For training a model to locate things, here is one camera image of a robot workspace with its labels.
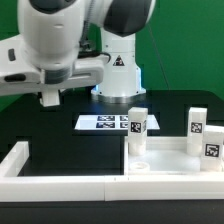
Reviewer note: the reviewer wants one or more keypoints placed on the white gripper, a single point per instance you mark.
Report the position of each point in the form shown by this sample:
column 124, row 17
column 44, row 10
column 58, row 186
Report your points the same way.
column 19, row 76

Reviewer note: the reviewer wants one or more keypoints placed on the white square tabletop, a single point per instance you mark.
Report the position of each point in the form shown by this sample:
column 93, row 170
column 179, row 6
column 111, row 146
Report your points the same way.
column 167, row 155

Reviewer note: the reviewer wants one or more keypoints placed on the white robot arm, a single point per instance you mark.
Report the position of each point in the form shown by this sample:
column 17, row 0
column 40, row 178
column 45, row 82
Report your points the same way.
column 49, row 54

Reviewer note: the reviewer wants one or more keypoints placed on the white U-shaped fence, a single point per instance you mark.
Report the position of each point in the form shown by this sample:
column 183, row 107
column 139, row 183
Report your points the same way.
column 137, row 183

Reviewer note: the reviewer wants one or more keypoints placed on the AprilTag marker sheet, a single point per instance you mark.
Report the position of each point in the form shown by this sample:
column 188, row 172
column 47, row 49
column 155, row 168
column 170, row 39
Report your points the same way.
column 102, row 122

